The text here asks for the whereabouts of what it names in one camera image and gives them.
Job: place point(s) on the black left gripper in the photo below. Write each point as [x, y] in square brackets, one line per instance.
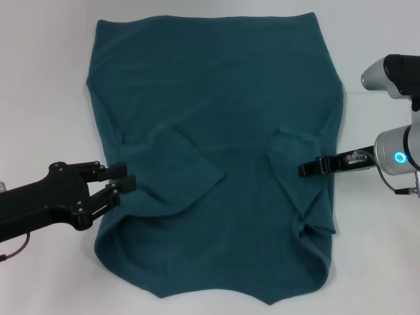
[42, 206]

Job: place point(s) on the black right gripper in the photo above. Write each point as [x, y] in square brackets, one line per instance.
[338, 164]

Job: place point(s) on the teal blue shirt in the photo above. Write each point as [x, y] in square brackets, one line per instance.
[213, 115]

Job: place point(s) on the silver plug at left wrist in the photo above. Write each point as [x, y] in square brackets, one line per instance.
[2, 186]

